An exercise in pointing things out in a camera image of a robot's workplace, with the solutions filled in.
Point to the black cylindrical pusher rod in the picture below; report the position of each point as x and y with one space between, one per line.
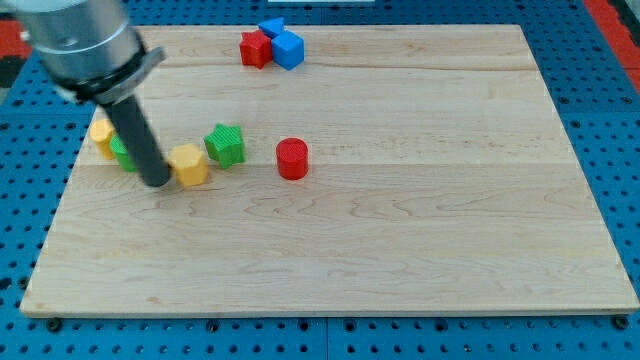
138 139

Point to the green circle block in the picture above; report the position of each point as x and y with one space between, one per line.
121 154

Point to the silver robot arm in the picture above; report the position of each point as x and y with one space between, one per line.
92 53

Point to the yellow heart block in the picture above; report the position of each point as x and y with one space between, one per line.
101 132

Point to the yellow hexagon block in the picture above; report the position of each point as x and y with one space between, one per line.
189 165

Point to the green star block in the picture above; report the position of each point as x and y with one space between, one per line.
225 145

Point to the red star block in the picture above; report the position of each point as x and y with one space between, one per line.
255 49

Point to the red cylinder block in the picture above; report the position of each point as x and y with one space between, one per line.
292 158

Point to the blue triangle block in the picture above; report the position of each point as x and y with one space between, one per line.
272 27

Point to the blue cube block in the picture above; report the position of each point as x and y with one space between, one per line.
288 50

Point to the wooden board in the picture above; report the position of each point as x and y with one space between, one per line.
441 182

